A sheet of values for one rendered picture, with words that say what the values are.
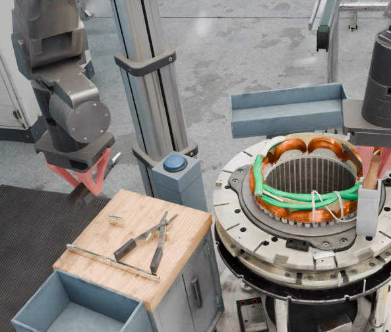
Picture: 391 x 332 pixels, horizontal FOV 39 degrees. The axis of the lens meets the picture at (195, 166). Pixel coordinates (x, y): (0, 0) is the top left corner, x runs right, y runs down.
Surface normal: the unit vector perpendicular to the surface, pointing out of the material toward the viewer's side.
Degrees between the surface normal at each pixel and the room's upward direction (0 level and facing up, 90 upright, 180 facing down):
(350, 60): 0
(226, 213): 0
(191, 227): 0
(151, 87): 90
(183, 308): 90
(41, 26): 117
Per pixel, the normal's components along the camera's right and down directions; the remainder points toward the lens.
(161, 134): 0.57, 0.45
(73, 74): 0.02, -0.77
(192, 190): 0.79, 0.29
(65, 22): 0.53, 0.77
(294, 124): -0.02, 0.63
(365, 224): -0.33, 0.62
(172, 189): -0.60, 0.56
